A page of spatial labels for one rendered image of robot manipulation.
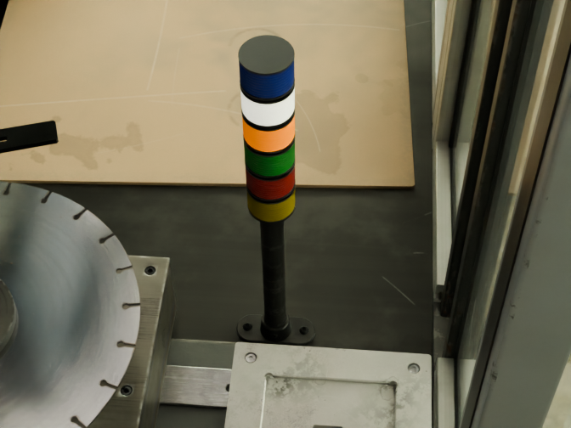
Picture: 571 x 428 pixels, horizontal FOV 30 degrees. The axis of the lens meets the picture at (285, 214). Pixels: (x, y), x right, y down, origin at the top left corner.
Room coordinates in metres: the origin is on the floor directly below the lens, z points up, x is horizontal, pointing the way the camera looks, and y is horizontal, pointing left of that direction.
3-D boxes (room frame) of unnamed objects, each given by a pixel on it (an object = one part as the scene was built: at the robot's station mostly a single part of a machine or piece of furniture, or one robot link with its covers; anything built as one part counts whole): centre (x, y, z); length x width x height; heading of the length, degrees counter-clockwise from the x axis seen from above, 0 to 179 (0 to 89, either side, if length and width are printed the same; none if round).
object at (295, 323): (0.63, 0.01, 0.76); 0.09 x 0.03 x 0.03; 84
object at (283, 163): (0.63, 0.01, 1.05); 0.05 x 0.04 x 0.03; 174
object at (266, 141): (0.63, 0.01, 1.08); 0.05 x 0.04 x 0.03; 174
